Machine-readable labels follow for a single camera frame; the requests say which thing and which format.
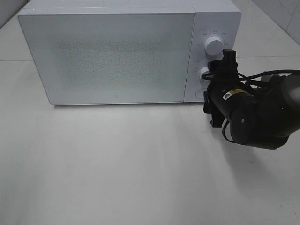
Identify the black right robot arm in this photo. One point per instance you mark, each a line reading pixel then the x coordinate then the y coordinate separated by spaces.
pixel 261 110

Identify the white timer knob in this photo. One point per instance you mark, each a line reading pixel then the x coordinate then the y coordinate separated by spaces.
pixel 203 71

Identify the white microwave oven body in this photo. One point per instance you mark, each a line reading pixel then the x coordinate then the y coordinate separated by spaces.
pixel 211 17

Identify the white upper power knob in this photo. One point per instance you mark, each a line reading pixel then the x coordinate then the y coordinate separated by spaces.
pixel 213 45

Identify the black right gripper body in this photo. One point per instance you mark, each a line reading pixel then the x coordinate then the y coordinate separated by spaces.
pixel 220 102

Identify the white microwave door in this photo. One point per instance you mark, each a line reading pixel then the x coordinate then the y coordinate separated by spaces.
pixel 110 59

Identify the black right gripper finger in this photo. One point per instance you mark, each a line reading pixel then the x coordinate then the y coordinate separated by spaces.
pixel 215 67
pixel 229 59

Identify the round door release button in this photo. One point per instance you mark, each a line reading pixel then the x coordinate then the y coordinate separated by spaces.
pixel 199 94

